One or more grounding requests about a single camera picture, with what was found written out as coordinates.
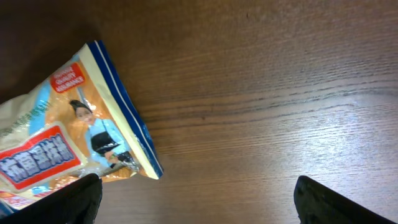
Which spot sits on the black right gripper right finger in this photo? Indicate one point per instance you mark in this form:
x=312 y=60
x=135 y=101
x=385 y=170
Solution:
x=317 y=204

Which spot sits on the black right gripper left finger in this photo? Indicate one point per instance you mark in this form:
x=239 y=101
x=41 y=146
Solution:
x=77 y=203

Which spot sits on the yellow snack bag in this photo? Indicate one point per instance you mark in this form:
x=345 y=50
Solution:
x=79 y=121

